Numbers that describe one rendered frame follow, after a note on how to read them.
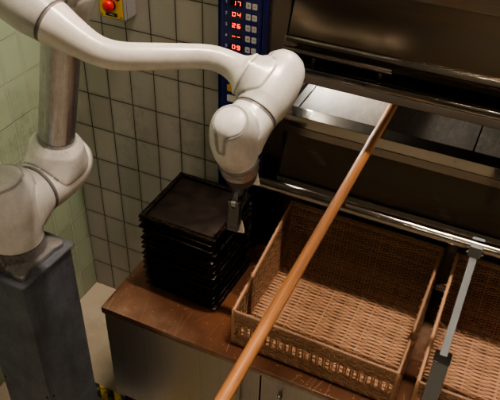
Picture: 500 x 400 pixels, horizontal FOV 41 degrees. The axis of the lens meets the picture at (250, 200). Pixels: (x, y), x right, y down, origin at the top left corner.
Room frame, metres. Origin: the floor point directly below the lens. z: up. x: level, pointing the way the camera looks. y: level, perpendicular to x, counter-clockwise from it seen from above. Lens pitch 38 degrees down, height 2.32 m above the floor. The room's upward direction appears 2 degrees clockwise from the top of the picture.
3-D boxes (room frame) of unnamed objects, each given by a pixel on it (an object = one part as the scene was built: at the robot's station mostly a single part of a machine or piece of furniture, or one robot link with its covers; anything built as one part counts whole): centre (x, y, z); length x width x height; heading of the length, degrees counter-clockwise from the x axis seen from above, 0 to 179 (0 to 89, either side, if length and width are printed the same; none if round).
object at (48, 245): (1.40, 0.66, 1.03); 0.22 x 0.18 x 0.06; 154
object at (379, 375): (1.58, -0.30, 0.72); 0.56 x 0.49 x 0.28; 65
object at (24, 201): (1.43, 0.65, 1.17); 0.18 x 0.16 x 0.22; 156
